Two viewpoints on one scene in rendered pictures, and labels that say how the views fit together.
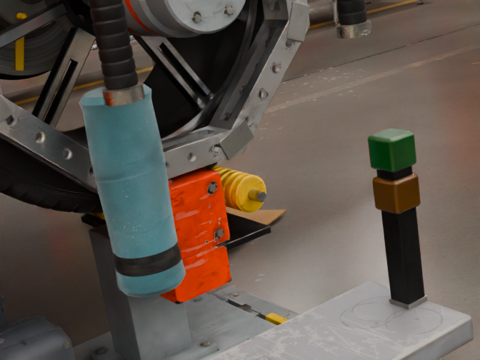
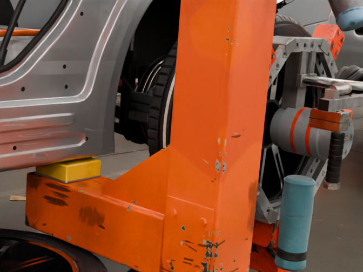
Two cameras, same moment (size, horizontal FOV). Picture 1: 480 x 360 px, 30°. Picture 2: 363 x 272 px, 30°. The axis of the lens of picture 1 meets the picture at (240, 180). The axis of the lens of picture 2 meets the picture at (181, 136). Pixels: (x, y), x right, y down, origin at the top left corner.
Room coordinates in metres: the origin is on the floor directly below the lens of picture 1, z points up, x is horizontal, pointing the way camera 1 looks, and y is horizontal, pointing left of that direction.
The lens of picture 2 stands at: (-0.56, 1.02, 1.18)
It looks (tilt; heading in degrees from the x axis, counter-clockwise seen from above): 11 degrees down; 342
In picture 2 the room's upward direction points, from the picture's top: 5 degrees clockwise
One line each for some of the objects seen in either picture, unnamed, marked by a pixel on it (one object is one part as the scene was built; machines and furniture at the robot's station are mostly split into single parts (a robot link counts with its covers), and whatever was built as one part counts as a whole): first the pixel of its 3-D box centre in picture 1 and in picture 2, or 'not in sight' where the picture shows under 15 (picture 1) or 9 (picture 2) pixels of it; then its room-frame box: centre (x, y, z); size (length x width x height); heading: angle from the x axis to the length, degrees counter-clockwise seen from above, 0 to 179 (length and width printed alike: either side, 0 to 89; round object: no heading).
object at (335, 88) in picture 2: not in sight; (318, 74); (1.09, 0.11, 1.03); 0.19 x 0.18 x 0.11; 34
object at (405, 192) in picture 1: (396, 191); not in sight; (0.97, -0.18, 0.59); 0.04 x 0.04 x 0.04; 34
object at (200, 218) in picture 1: (168, 228); (266, 240); (1.27, 0.12, 0.48); 0.16 x 0.12 x 0.17; 34
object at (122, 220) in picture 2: not in sight; (110, 184); (1.19, 0.64, 0.69); 0.52 x 0.17 x 0.35; 34
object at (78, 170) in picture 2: not in sight; (68, 166); (1.34, 0.74, 0.71); 0.14 x 0.14 x 0.05; 34
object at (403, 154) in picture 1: (391, 150); not in sight; (0.97, -0.18, 0.64); 0.04 x 0.04 x 0.04; 34
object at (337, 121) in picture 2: not in sight; (329, 119); (0.98, 0.13, 0.93); 0.09 x 0.05 x 0.05; 34
